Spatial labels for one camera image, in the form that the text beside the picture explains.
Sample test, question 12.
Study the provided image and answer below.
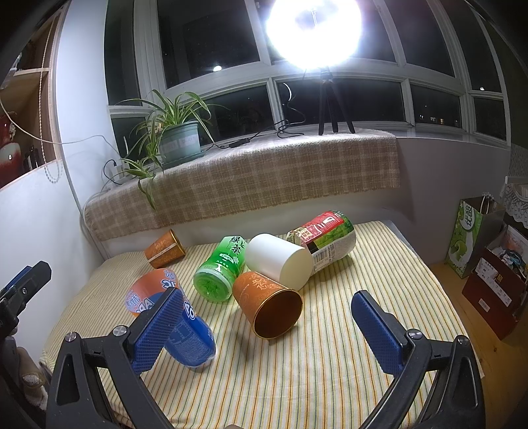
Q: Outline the black tripod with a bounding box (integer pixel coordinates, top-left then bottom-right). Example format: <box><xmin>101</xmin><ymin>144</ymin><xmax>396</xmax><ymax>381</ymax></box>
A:
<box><xmin>317</xmin><ymin>69</ymin><xmax>356</xmax><ymax>136</ymax></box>

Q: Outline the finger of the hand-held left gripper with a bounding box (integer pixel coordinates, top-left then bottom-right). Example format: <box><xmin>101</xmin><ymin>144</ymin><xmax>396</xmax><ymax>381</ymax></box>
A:
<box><xmin>0</xmin><ymin>261</ymin><xmax>52</xmax><ymax>331</ymax></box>

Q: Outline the potted spider plant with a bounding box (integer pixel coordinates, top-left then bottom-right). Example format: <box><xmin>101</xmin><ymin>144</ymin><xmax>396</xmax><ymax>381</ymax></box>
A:
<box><xmin>115</xmin><ymin>90</ymin><xmax>230</xmax><ymax>211</ymax></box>

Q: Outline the ring light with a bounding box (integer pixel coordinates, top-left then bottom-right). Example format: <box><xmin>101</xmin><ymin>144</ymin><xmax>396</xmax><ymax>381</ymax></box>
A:
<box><xmin>264</xmin><ymin>0</ymin><xmax>364</xmax><ymax>72</ymax></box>

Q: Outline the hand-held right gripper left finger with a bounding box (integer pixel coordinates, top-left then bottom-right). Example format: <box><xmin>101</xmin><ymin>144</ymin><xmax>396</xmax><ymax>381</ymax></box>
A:
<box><xmin>45</xmin><ymin>287</ymin><xmax>184</xmax><ymax>429</ymax></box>

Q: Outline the beige plaid cloth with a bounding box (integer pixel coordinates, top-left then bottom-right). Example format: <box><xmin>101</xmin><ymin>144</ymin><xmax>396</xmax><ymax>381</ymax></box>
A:
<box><xmin>84</xmin><ymin>130</ymin><xmax>401</xmax><ymax>242</ymax></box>

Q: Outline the red green labelled bottle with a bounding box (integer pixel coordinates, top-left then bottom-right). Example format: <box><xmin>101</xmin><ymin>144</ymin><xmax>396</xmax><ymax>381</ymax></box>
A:
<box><xmin>286</xmin><ymin>210</ymin><xmax>356</xmax><ymax>276</ymax></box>

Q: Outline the white lace cloth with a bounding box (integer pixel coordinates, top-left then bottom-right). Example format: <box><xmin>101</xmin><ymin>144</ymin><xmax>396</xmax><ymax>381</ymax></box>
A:
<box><xmin>503</xmin><ymin>181</ymin><xmax>528</xmax><ymax>228</ymax></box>

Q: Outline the red round object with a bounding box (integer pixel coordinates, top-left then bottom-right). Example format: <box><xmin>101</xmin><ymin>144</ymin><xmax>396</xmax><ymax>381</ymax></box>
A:
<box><xmin>0</xmin><ymin>111</ymin><xmax>26</xmax><ymax>187</ymax></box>

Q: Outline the wooden shelf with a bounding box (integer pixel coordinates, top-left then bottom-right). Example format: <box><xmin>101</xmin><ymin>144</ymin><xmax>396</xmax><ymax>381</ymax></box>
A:
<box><xmin>0</xmin><ymin>20</ymin><xmax>63</xmax><ymax>190</ymax></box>

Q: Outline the green paper bag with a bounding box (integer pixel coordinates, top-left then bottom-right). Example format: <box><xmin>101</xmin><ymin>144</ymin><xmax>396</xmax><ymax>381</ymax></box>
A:
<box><xmin>445</xmin><ymin>197</ymin><xmax>506</xmax><ymax>280</ymax></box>

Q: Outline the white window frame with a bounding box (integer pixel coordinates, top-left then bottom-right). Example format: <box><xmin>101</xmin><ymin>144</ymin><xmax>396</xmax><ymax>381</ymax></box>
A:
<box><xmin>105</xmin><ymin>0</ymin><xmax>513</xmax><ymax>146</ymax></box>

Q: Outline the white beaded cord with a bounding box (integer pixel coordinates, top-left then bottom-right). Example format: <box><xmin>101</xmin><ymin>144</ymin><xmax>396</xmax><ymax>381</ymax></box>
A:
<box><xmin>39</xmin><ymin>25</ymin><xmax>62</xmax><ymax>183</ymax></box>

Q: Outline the white cable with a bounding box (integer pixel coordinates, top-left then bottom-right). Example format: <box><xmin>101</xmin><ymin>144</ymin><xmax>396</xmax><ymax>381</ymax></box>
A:
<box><xmin>0</xmin><ymin>97</ymin><xmax>124</xmax><ymax>175</ymax></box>

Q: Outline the small orange patterned cup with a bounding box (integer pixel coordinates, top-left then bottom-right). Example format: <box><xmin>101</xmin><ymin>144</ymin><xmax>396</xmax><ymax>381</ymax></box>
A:
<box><xmin>144</xmin><ymin>229</ymin><xmax>186</xmax><ymax>269</ymax></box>

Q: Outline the blue plastic bottle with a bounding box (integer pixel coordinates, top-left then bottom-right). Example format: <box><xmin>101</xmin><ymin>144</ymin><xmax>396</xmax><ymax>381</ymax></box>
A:
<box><xmin>125</xmin><ymin>269</ymin><xmax>217</xmax><ymax>368</ymax></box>

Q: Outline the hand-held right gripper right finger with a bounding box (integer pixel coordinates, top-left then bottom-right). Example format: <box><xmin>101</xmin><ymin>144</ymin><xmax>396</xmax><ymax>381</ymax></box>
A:
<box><xmin>350</xmin><ymin>290</ymin><xmax>486</xmax><ymax>429</ymax></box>

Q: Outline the large orange patterned cup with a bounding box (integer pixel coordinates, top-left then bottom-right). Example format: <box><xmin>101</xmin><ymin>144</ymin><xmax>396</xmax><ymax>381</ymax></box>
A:
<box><xmin>232</xmin><ymin>271</ymin><xmax>304</xmax><ymax>340</ymax></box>

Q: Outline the red cardboard box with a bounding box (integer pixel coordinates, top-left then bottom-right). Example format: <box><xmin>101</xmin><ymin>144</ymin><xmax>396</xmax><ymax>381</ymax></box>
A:
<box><xmin>462</xmin><ymin>225</ymin><xmax>528</xmax><ymax>341</ymax></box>

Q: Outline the black cable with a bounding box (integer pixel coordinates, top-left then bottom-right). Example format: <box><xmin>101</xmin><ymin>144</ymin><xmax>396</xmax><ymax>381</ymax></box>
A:
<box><xmin>206</xmin><ymin>80</ymin><xmax>306</xmax><ymax>151</ymax></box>

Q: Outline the white cup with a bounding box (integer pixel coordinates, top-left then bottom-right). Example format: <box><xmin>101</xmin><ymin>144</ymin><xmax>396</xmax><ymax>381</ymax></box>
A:
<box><xmin>246</xmin><ymin>233</ymin><xmax>314</xmax><ymax>291</ymax></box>

